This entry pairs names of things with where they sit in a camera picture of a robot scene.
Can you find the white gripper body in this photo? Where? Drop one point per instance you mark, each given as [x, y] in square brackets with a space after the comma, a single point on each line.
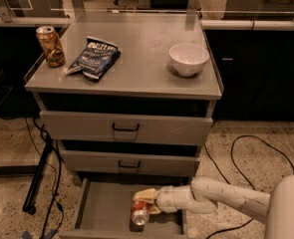
[165, 198]

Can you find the red coke can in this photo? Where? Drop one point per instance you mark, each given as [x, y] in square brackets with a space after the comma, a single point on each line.
[140, 212]

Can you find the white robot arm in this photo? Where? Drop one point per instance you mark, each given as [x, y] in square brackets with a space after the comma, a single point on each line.
[203, 195]

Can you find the bottom grey open drawer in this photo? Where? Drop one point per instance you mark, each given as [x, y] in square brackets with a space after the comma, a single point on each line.
[104, 211]

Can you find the middle grey drawer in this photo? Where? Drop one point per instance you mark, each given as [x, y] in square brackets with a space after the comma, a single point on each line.
[130, 158]

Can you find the grey drawer cabinet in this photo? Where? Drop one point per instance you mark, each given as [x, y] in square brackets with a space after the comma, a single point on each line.
[141, 82]

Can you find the top grey drawer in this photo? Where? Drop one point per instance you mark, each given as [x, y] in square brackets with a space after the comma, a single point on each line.
[126, 128]

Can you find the gold soda can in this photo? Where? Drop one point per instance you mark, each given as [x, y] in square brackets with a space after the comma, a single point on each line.
[51, 45]

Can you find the black table leg stand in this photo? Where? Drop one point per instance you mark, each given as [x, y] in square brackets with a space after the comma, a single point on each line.
[29, 204]

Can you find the white bowl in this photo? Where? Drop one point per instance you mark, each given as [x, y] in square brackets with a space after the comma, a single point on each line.
[188, 59]

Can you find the blue chip bag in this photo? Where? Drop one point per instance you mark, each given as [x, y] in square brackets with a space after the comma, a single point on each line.
[96, 59]

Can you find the white horizontal rail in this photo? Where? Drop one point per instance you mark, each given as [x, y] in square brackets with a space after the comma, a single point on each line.
[150, 20]

